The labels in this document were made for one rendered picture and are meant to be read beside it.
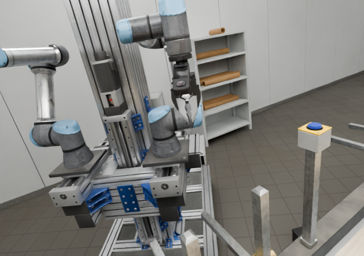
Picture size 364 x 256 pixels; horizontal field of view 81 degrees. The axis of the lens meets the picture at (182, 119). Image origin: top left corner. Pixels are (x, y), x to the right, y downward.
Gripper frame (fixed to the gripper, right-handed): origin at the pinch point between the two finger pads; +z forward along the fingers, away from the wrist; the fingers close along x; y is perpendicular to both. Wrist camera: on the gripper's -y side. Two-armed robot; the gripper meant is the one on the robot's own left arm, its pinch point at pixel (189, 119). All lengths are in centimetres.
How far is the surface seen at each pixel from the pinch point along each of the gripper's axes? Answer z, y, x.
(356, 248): 42, -16, -44
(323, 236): 62, 5, -47
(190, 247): 22.5, -27.1, 2.4
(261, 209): 25.7, -13.9, -17.6
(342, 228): 62, 9, -57
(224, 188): 132, 126, -13
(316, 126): 8.5, 1.1, -39.3
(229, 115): 116, 300, -44
